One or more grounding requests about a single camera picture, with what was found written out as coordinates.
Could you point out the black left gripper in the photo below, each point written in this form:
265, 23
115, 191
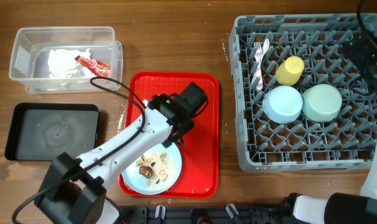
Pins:
189, 125

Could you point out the food scraps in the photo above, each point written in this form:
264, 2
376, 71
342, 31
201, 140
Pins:
156, 168

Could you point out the light blue dinner plate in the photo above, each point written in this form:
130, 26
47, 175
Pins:
134, 181

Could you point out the red snack wrapper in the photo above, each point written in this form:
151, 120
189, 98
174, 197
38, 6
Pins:
97, 67

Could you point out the white plastic fork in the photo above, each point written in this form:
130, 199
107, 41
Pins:
257, 76

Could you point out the white plastic spoon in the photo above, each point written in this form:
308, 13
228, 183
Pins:
265, 47

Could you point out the yellow plastic cup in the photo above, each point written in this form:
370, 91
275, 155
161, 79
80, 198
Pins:
290, 71

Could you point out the light green bowl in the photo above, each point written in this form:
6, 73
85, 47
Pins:
321, 103

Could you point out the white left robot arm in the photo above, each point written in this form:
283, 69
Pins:
74, 189

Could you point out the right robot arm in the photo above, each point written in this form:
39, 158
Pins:
339, 207

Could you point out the clear plastic waste bin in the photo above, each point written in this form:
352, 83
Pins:
31, 50

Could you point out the black waste tray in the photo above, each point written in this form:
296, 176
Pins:
42, 131

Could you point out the grey dishwasher rack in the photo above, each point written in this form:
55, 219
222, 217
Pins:
346, 142

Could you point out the red plastic tray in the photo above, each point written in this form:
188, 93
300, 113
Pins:
200, 151

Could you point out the white tissue in bin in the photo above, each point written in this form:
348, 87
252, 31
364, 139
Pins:
62, 64

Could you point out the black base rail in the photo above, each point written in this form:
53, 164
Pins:
228, 214

